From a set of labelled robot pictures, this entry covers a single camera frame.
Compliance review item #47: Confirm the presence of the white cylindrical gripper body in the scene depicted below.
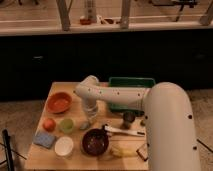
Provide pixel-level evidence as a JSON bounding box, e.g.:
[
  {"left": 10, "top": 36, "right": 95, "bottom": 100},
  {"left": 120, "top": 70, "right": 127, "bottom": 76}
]
[{"left": 82, "top": 100, "right": 98, "bottom": 122}]

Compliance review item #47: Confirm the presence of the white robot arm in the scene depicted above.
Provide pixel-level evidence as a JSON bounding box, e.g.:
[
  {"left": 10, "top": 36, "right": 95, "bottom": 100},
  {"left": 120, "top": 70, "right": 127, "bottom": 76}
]
[{"left": 74, "top": 75, "right": 201, "bottom": 171}]

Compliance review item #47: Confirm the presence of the green cup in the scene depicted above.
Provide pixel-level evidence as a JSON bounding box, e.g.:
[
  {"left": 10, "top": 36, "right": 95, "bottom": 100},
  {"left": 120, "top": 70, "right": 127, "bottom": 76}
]
[{"left": 59, "top": 119, "right": 74, "bottom": 134}]

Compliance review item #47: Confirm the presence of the orange bowl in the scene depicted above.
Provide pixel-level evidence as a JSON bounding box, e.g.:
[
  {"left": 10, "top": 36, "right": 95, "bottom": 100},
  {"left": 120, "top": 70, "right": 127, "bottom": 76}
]
[{"left": 46, "top": 92, "right": 72, "bottom": 114}]

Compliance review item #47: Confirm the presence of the dark brown bowl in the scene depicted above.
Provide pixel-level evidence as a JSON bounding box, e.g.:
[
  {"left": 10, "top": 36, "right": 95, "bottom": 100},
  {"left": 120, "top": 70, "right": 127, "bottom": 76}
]
[{"left": 82, "top": 129, "right": 109, "bottom": 156}]

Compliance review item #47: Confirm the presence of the dark metal can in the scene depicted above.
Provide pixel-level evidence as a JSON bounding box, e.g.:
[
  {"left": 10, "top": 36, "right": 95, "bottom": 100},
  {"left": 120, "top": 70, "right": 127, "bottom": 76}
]
[{"left": 123, "top": 111, "right": 135, "bottom": 129}]

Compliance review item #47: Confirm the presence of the orange round fruit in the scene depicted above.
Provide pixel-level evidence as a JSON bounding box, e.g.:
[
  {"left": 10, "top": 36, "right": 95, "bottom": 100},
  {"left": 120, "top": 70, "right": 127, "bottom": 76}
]
[{"left": 42, "top": 118, "right": 56, "bottom": 132}]

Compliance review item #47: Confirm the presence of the green tray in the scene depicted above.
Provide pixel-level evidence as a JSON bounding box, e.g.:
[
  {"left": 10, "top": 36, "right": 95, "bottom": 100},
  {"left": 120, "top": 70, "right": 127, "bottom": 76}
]
[{"left": 107, "top": 76, "right": 157, "bottom": 116}]

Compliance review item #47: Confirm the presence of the yellow banana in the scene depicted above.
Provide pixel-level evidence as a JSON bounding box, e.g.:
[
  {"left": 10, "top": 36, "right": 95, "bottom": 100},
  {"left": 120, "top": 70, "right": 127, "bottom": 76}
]
[{"left": 111, "top": 146, "right": 137, "bottom": 157}]

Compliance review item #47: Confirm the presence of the blue sponge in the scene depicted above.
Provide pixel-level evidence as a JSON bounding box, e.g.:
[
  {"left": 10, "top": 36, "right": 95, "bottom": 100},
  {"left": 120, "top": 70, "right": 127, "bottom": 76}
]
[{"left": 33, "top": 131, "right": 56, "bottom": 149}]

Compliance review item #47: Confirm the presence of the small brown white box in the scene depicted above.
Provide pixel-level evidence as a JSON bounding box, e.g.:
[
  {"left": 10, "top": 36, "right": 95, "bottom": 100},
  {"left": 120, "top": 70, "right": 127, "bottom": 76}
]
[{"left": 136, "top": 143, "right": 148, "bottom": 161}]

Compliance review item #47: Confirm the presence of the red object on shelf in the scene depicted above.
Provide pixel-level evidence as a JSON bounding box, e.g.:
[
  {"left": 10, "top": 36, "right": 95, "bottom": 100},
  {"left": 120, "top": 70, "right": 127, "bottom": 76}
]
[{"left": 79, "top": 18, "right": 92, "bottom": 25}]

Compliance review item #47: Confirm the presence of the black tripod stand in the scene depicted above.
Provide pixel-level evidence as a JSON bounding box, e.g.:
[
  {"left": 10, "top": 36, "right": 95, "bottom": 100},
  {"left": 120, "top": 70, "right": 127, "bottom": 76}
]
[{"left": 0, "top": 129, "right": 26, "bottom": 171}]

